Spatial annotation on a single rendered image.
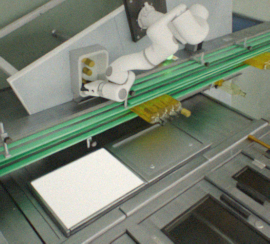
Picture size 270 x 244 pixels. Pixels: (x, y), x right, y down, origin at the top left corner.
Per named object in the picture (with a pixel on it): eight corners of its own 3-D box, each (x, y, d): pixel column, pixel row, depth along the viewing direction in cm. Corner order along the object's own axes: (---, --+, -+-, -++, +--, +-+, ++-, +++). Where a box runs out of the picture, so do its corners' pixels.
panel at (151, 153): (26, 186, 149) (67, 237, 128) (26, 182, 147) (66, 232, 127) (165, 119, 201) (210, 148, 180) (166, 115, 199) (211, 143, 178)
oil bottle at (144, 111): (126, 108, 187) (153, 125, 174) (127, 99, 184) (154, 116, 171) (134, 105, 190) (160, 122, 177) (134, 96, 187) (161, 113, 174)
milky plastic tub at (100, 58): (71, 91, 171) (80, 98, 165) (68, 50, 159) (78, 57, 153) (98, 82, 181) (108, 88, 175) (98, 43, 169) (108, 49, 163)
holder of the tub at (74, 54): (71, 99, 174) (79, 106, 169) (68, 50, 159) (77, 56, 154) (98, 90, 184) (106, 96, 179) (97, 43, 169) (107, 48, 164)
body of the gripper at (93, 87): (98, 100, 152) (84, 96, 160) (115, 94, 158) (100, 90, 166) (95, 85, 149) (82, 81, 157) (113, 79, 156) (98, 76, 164)
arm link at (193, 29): (192, 7, 144) (202, -1, 130) (210, 33, 146) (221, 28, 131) (166, 26, 144) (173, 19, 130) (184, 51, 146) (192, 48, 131)
